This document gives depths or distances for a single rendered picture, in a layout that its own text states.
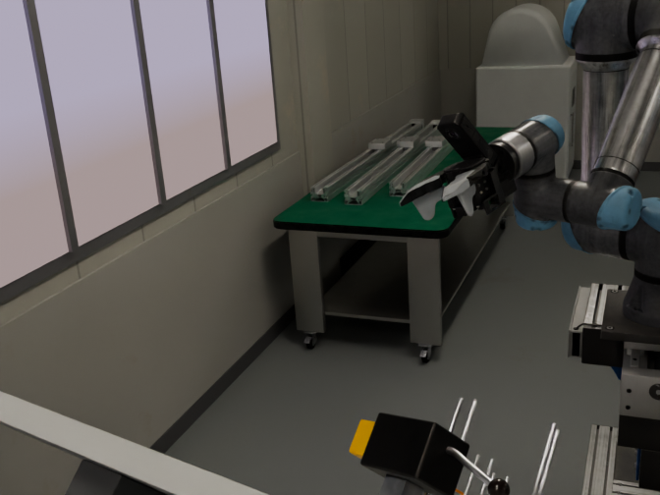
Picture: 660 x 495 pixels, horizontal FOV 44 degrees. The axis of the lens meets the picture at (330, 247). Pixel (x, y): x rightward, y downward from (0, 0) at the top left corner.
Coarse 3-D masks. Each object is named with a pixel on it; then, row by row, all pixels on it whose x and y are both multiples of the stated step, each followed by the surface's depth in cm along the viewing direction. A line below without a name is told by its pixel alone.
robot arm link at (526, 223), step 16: (528, 176) 139; (544, 176) 139; (528, 192) 141; (544, 192) 139; (560, 192) 137; (528, 208) 142; (544, 208) 140; (560, 208) 138; (528, 224) 143; (544, 224) 143
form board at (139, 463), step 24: (0, 408) 54; (24, 408) 53; (24, 432) 57; (48, 432) 51; (72, 432) 50; (96, 432) 49; (96, 456) 48; (120, 456) 47; (144, 456) 46; (168, 456) 46; (144, 480) 46; (168, 480) 45; (192, 480) 44; (216, 480) 44
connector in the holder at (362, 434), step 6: (360, 420) 59; (366, 420) 59; (360, 426) 59; (366, 426) 59; (372, 426) 58; (360, 432) 59; (366, 432) 58; (354, 438) 59; (360, 438) 58; (366, 438) 58; (354, 444) 59; (360, 444) 58; (366, 444) 58; (354, 450) 58; (360, 450) 58; (360, 456) 58
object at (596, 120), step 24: (576, 0) 152; (600, 0) 149; (624, 0) 146; (576, 24) 152; (600, 24) 149; (624, 24) 146; (576, 48) 156; (600, 48) 151; (624, 48) 150; (600, 72) 154; (624, 72) 154; (600, 96) 155; (600, 120) 157; (600, 144) 159; (576, 240) 168; (600, 240) 164
